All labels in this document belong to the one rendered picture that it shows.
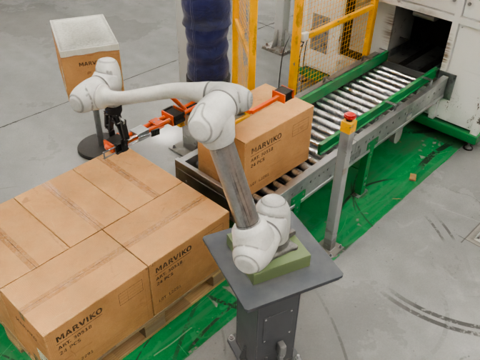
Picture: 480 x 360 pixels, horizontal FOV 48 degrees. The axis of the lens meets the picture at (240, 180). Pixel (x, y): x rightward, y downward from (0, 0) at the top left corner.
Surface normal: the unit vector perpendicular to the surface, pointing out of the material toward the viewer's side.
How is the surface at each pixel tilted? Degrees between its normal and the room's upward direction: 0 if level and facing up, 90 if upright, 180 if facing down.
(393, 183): 0
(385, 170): 0
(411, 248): 0
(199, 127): 84
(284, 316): 90
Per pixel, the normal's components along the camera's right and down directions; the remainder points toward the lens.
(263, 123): 0.02, -0.79
